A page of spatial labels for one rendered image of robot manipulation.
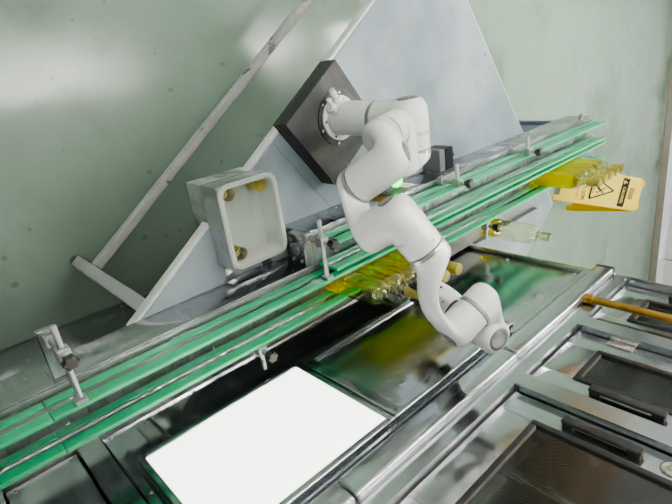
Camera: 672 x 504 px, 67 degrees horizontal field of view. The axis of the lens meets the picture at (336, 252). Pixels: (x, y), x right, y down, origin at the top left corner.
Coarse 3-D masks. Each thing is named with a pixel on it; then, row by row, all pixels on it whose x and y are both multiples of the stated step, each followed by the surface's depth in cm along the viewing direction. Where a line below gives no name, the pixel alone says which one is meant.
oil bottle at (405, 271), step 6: (378, 258) 148; (372, 264) 144; (378, 264) 143; (384, 264) 143; (390, 264) 142; (396, 264) 142; (402, 264) 141; (390, 270) 139; (396, 270) 138; (402, 270) 137; (408, 270) 137; (414, 270) 138; (402, 276) 136; (408, 276) 136; (408, 282) 137
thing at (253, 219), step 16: (256, 176) 128; (272, 176) 131; (240, 192) 133; (256, 192) 137; (272, 192) 133; (224, 208) 123; (240, 208) 134; (256, 208) 138; (272, 208) 136; (224, 224) 124; (240, 224) 135; (256, 224) 139; (272, 224) 138; (240, 240) 136; (256, 240) 140; (272, 240) 141; (256, 256) 134; (272, 256) 136
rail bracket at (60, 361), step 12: (36, 336) 99; (48, 336) 98; (60, 336) 92; (48, 348) 98; (60, 348) 92; (48, 360) 101; (60, 360) 92; (72, 360) 89; (48, 372) 104; (60, 372) 103; (72, 372) 94; (72, 384) 95; (84, 396) 97
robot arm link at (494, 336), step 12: (480, 288) 103; (492, 288) 103; (468, 300) 102; (480, 300) 101; (492, 300) 101; (492, 312) 102; (492, 324) 104; (504, 324) 105; (480, 336) 105; (492, 336) 104; (504, 336) 106; (480, 348) 108; (492, 348) 105
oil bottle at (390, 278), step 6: (366, 264) 145; (354, 270) 142; (360, 270) 141; (366, 270) 140; (372, 270) 140; (378, 270) 139; (384, 270) 139; (372, 276) 137; (378, 276) 136; (384, 276) 135; (390, 276) 135; (396, 276) 135; (390, 282) 133; (396, 282) 133; (402, 282) 135; (390, 288) 133
